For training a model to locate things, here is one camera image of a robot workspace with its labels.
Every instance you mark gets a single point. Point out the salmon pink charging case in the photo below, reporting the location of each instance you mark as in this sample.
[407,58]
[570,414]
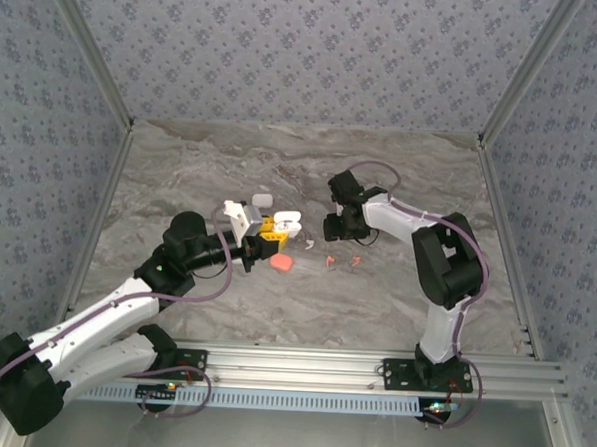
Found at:
[280,262]

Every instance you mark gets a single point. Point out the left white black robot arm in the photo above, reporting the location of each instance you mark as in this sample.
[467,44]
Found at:
[98,318]

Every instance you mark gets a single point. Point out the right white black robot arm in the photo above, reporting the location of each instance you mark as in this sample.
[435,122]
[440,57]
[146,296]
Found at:
[443,336]

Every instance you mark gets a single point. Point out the small black circuit board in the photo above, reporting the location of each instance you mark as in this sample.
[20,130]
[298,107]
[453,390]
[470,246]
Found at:
[439,410]
[157,394]

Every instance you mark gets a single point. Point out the grey sheet metal panel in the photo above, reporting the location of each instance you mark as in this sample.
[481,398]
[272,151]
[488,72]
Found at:
[292,438]

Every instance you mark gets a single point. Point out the aluminium table edge rail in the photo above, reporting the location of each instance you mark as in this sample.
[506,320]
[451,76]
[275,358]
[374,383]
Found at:
[505,244]
[97,223]

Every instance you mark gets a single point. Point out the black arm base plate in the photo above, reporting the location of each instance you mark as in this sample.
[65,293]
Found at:
[196,363]
[395,376]

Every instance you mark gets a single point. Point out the wide aluminium mounting rail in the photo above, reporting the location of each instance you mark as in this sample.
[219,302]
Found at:
[296,366]

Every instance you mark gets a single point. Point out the aluminium frame post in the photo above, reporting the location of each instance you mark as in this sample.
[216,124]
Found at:
[91,47]
[528,70]

